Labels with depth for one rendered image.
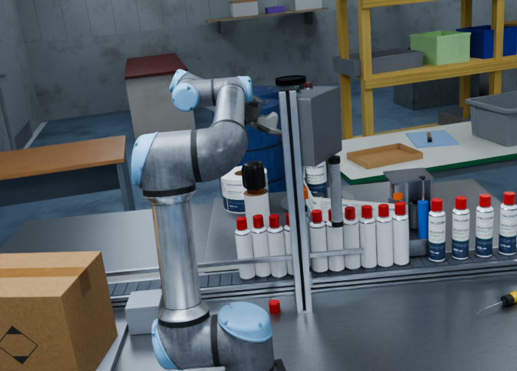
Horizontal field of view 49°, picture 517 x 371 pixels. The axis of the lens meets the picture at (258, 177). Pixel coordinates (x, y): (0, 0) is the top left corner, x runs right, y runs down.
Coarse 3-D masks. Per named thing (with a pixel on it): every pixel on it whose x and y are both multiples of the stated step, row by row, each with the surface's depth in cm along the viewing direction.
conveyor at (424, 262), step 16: (416, 256) 185; (448, 256) 183; (496, 256) 180; (512, 256) 179; (336, 272) 180; (352, 272) 179; (112, 288) 185; (128, 288) 184; (144, 288) 183; (160, 288) 182
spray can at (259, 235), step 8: (256, 216) 177; (256, 224) 177; (256, 232) 176; (264, 232) 177; (256, 240) 177; (264, 240) 178; (256, 248) 178; (264, 248) 178; (256, 256) 180; (264, 256) 179; (256, 264) 181; (264, 264) 180; (256, 272) 182; (264, 272) 181
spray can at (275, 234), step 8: (272, 216) 176; (272, 224) 175; (272, 232) 175; (280, 232) 176; (272, 240) 176; (280, 240) 176; (272, 248) 177; (280, 248) 177; (272, 264) 179; (280, 264) 179; (272, 272) 181; (280, 272) 180
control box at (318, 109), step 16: (304, 96) 150; (320, 96) 151; (336, 96) 159; (304, 112) 149; (320, 112) 152; (336, 112) 160; (304, 128) 151; (320, 128) 153; (336, 128) 161; (304, 144) 153; (320, 144) 154; (336, 144) 162; (304, 160) 154; (320, 160) 155
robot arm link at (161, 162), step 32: (160, 160) 118; (192, 160) 118; (160, 192) 119; (192, 192) 122; (160, 224) 122; (192, 224) 126; (160, 256) 124; (192, 256) 125; (192, 288) 125; (160, 320) 126; (192, 320) 124; (160, 352) 124; (192, 352) 124
